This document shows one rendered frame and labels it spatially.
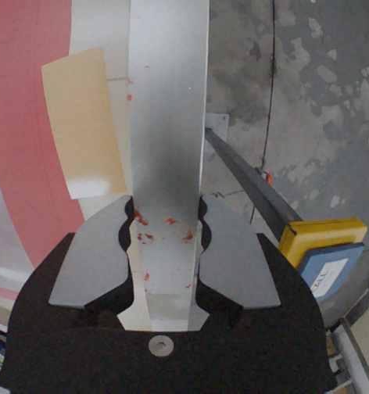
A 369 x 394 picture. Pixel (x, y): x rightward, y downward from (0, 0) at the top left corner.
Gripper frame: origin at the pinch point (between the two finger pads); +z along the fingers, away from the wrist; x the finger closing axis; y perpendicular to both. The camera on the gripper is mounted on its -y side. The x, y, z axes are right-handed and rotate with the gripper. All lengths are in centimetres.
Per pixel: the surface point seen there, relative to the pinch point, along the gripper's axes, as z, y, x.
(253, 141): 98, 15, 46
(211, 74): 98, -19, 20
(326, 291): 0.9, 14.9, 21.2
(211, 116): 97, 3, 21
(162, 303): -1.0, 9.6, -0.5
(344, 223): 4.1, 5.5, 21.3
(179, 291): -1.0, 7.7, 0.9
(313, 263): 1.0, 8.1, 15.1
